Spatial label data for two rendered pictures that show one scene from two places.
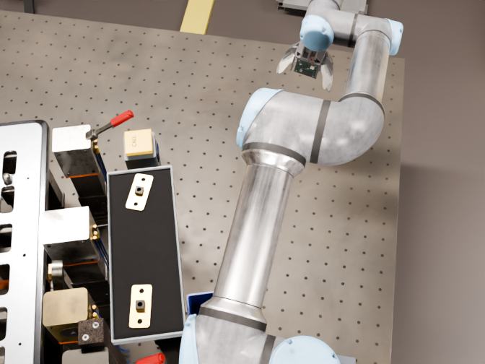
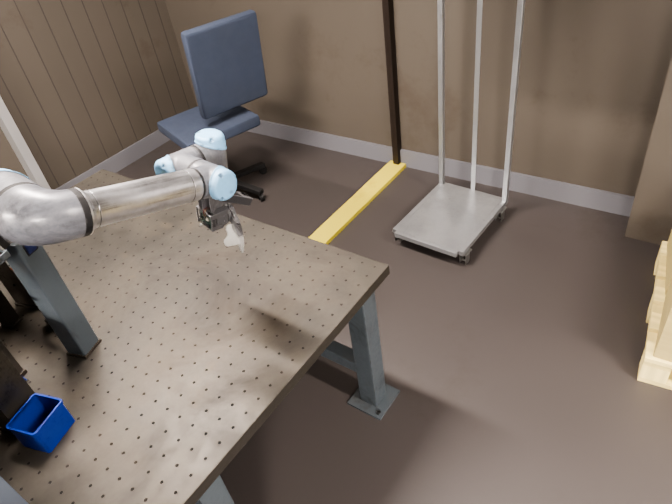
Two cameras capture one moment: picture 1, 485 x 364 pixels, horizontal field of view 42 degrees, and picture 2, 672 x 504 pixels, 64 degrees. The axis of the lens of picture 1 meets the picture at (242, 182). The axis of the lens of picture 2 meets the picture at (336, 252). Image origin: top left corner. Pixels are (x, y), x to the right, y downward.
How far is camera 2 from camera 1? 118 cm
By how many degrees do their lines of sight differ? 28
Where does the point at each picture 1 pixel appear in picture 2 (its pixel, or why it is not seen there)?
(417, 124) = (470, 364)
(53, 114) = (95, 246)
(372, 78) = (118, 187)
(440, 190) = (460, 434)
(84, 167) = not seen: hidden behind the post
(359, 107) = (46, 192)
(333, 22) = (177, 161)
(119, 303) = not seen: outside the picture
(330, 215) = (218, 376)
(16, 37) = not seen: hidden behind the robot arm
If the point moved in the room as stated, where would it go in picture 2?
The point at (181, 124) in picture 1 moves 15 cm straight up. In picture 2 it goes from (169, 273) to (154, 240)
